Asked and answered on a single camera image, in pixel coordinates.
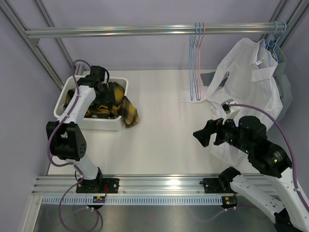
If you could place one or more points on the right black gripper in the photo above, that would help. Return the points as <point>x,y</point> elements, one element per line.
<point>211,126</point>

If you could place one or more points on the pink wire hanger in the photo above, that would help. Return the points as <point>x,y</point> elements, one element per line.
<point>199,60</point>

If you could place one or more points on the light blue wire hanger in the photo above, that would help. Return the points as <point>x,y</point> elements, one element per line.
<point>192,75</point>
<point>195,48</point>

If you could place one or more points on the yellow black plaid shirt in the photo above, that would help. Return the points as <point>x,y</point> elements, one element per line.
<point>119,106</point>

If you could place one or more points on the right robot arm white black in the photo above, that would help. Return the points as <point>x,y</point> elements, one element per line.
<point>288,213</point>

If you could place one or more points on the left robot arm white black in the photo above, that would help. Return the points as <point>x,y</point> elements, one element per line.
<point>66,143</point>

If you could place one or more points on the white shirt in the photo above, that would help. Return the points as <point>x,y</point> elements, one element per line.
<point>245,75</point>

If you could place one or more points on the grey garment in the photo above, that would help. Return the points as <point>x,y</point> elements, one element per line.
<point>280,78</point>

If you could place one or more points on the white plastic bin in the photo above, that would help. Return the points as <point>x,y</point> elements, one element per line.
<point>92,123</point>

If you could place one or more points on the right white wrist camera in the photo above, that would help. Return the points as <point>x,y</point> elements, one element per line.
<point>231,109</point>

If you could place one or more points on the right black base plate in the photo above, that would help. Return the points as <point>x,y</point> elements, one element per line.
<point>212,185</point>

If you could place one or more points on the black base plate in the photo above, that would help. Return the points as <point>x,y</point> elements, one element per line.
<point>108,187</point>
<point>212,185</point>

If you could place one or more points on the white slotted cable duct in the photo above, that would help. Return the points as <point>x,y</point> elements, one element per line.
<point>134,200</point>

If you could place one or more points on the aluminium hanging rail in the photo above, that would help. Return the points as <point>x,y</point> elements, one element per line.
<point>194,29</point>

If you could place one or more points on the right aluminium frame post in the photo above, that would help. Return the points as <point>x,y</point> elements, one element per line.
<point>293,12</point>

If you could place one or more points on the aluminium frame post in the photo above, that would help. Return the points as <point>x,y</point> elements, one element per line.
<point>20,27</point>
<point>293,12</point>

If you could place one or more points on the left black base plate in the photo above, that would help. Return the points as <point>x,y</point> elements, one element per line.
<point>108,187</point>

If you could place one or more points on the aluminium front rail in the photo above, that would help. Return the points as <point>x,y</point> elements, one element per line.
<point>129,184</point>

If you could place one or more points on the left aluminium frame post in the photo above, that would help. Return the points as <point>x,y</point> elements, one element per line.
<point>20,27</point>

